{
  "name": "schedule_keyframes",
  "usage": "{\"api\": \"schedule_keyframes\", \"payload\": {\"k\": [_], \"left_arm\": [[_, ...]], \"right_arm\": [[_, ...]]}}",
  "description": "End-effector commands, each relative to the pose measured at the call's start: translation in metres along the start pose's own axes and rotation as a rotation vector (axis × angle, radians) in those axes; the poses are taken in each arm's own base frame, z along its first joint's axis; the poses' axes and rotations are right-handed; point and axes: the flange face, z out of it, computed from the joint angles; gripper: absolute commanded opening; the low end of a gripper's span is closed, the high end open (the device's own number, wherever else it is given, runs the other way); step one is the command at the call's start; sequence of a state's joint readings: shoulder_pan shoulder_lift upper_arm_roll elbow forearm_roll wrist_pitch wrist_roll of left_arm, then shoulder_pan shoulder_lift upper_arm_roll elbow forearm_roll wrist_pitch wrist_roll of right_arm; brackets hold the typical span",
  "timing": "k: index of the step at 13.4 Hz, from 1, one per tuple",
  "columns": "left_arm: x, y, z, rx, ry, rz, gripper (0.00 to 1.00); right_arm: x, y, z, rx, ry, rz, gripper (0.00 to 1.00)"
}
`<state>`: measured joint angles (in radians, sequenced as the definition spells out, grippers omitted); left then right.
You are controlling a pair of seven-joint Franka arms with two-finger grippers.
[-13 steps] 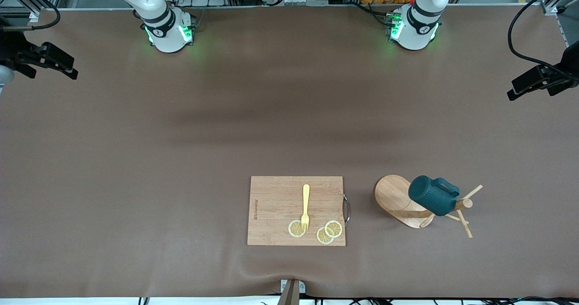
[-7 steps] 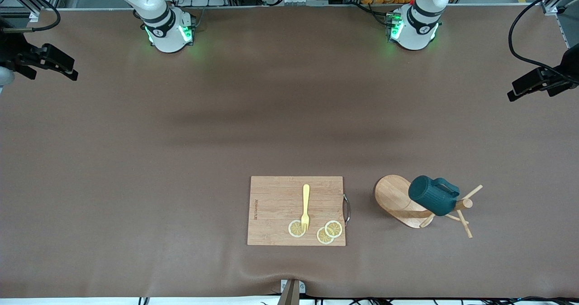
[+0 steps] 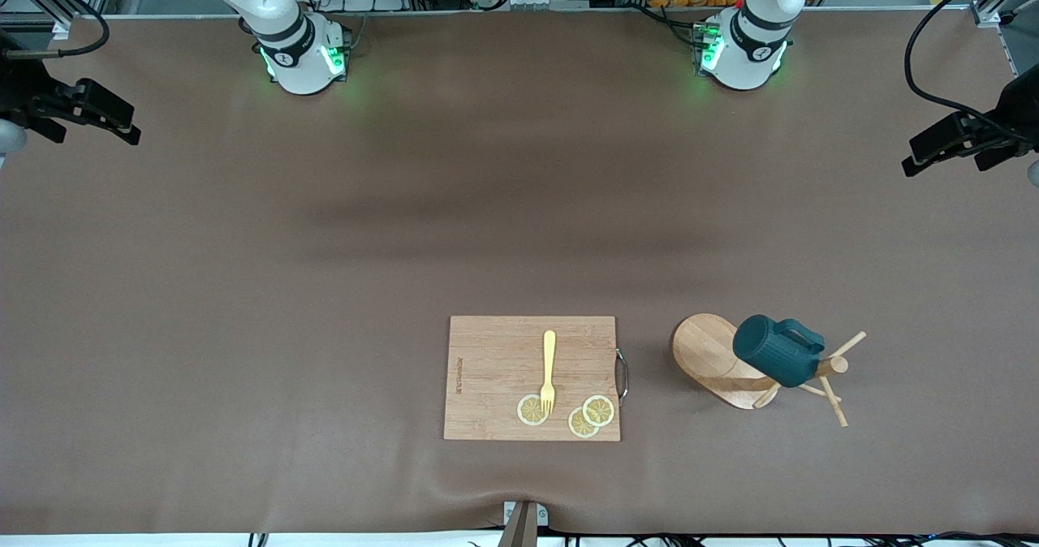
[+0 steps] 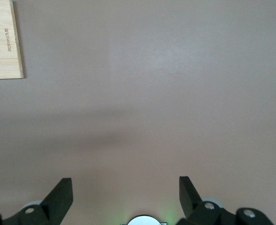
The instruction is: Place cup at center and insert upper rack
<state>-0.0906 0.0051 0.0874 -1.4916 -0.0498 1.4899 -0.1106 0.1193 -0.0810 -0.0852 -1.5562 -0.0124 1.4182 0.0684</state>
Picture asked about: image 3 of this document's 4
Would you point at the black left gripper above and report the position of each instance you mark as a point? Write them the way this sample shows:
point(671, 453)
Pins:
point(1016, 110)

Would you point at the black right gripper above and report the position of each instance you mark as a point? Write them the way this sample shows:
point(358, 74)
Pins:
point(23, 86)

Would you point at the teal mug yellow inside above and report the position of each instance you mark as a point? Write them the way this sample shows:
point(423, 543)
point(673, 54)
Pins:
point(767, 348)

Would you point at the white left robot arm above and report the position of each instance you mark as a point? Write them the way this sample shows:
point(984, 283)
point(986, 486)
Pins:
point(747, 52)

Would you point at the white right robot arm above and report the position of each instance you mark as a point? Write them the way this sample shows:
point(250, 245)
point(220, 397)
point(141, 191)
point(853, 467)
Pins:
point(300, 60)

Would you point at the wooden mug tree rack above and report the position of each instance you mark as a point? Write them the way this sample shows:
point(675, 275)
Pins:
point(706, 356)

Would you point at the brown table cover mat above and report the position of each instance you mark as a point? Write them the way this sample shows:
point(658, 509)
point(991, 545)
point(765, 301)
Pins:
point(406, 206)

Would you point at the lemon slice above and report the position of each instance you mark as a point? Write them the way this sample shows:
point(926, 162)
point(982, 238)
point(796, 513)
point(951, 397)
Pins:
point(580, 425)
point(601, 409)
point(528, 411)

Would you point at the yellow plastic fork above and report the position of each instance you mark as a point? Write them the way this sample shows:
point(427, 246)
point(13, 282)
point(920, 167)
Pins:
point(549, 352)

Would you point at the metal table clamp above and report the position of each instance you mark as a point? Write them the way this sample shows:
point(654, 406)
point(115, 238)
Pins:
point(542, 514)

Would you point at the brown camera stand pole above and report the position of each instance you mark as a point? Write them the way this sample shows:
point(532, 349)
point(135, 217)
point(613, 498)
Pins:
point(519, 531)

